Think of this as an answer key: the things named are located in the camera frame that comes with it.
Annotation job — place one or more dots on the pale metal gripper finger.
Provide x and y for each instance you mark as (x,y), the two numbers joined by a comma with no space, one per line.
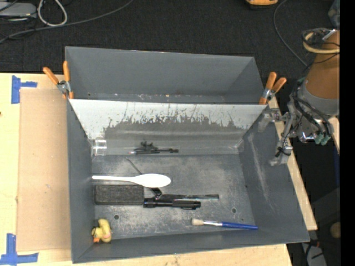
(273,115)
(284,150)

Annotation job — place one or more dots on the grey metal bin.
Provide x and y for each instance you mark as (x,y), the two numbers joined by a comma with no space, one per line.
(194,173)

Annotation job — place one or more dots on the black clip tool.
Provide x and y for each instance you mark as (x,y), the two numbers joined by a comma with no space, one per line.
(149,149)

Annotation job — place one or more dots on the white plastic spoon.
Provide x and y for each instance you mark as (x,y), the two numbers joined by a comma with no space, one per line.
(149,180)

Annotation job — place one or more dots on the black foam block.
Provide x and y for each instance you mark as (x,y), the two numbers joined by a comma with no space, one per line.
(119,194)

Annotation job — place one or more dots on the clear plastic cup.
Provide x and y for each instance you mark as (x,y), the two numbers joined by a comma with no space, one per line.
(100,147)

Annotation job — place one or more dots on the yellow rubber duck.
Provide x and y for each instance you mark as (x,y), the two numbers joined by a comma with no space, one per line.
(103,231)

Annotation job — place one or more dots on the brown cardboard board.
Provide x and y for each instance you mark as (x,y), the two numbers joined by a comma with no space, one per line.
(41,162)

